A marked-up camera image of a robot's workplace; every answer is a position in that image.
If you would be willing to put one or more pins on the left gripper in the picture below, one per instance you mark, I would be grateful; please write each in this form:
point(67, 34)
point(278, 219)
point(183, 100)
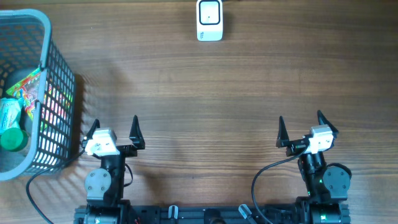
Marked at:
point(138, 142)

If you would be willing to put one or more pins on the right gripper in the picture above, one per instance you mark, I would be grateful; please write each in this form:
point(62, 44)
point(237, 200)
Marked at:
point(295, 146)

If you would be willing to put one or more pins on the Haribo gummy candy bag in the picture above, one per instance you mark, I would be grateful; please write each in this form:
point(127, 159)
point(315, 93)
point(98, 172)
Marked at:
point(56, 99)

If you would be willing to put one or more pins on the green lid jar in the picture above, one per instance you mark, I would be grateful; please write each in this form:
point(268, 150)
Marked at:
point(14, 140)

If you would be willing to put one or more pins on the teal tissue packet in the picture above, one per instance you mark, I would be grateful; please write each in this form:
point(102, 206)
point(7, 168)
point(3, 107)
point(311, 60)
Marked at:
point(11, 109)

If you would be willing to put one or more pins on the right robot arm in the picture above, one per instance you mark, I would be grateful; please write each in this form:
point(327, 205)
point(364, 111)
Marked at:
point(327, 184)

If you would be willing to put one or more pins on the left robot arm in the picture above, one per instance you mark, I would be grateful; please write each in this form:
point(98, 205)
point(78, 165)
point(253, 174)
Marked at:
point(105, 185)

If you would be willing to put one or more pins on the white barcode scanner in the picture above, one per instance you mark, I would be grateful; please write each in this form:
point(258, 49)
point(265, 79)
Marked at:
point(209, 18)

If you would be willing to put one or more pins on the grey plastic mesh basket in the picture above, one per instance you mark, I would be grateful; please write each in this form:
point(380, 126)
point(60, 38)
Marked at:
point(26, 42)

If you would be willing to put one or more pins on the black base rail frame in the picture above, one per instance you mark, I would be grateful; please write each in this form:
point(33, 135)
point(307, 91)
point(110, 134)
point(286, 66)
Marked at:
point(278, 213)

